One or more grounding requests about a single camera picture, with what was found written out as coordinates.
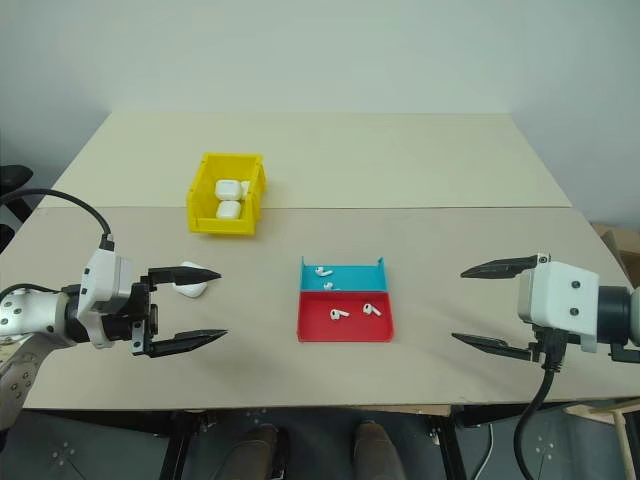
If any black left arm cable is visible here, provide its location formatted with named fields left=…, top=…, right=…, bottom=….
left=0, top=187, right=118, bottom=262

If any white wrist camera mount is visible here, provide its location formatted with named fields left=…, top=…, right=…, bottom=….
left=516, top=259, right=601, bottom=354
left=78, top=248, right=135, bottom=350

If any red plastic tray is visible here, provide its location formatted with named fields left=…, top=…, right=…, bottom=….
left=295, top=290, right=398, bottom=345

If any black office chair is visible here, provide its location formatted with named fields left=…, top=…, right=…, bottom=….
left=0, top=164, right=35, bottom=252

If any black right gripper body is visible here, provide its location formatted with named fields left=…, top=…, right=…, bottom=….
left=527, top=323, right=569, bottom=364

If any light wooden frame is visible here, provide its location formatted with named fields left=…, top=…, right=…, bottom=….
left=563, top=397, right=640, bottom=480

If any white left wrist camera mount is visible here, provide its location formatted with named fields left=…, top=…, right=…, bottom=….
left=78, top=248, right=135, bottom=350

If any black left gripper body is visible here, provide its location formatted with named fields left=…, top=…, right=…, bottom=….
left=101, top=276, right=162, bottom=358

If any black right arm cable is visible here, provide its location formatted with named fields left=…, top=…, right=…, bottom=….
left=514, top=332, right=567, bottom=480

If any thin white cable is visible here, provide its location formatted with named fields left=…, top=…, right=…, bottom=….
left=468, top=422, right=497, bottom=480

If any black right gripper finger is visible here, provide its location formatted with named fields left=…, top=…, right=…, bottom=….
left=459, top=253, right=552, bottom=281
left=450, top=331, right=534, bottom=363

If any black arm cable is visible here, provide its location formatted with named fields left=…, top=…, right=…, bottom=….
left=514, top=332, right=567, bottom=480
left=0, top=187, right=118, bottom=262

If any blue plastic tray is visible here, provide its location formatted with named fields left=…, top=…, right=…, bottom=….
left=298, top=255, right=391, bottom=293

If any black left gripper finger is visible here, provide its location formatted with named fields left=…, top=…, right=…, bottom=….
left=150, top=328, right=230, bottom=359
left=146, top=265, right=223, bottom=288

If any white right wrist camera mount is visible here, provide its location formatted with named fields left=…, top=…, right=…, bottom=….
left=516, top=259, right=601, bottom=354

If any brown rounded shoe shape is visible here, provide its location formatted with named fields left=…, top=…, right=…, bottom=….
left=227, top=423, right=280, bottom=480
left=353, top=420, right=407, bottom=480

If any yellow plastic bin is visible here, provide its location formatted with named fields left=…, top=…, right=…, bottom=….
left=187, top=151, right=268, bottom=236

